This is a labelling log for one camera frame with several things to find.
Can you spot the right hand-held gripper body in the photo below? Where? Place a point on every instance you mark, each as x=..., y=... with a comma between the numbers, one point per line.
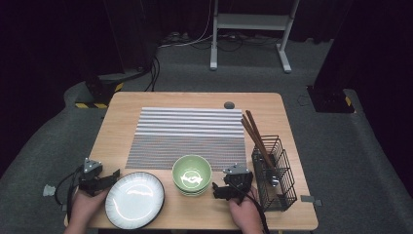
x=238, y=182

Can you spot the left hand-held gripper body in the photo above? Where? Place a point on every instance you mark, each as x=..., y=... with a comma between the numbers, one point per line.
x=91, y=182

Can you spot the white plate with black rim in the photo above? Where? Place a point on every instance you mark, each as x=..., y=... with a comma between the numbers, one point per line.
x=134, y=201

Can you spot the person's left hand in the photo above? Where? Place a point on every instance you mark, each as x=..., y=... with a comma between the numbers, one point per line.
x=86, y=209

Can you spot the person's right hand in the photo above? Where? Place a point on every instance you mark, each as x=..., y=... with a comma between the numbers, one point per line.
x=246, y=214

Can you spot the grey tape strip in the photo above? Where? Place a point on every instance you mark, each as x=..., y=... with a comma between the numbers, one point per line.
x=64, y=207
x=308, y=198

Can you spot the crumpled grey tape piece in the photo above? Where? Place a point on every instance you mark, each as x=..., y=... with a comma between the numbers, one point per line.
x=48, y=190

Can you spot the striped placemat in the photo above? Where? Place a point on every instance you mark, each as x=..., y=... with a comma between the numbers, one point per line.
x=188, y=136

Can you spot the grey table grommet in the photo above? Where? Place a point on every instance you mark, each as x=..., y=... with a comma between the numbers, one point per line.
x=229, y=105

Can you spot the black stand base striped tape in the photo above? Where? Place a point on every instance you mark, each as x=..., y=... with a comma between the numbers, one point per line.
x=100, y=91

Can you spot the black stand base yellow tape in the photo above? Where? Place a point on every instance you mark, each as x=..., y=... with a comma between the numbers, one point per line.
x=329, y=100

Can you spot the dark cabinet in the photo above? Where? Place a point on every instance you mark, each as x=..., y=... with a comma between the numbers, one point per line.
x=136, y=39

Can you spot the white desk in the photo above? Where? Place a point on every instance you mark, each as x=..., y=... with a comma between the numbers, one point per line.
x=250, y=22

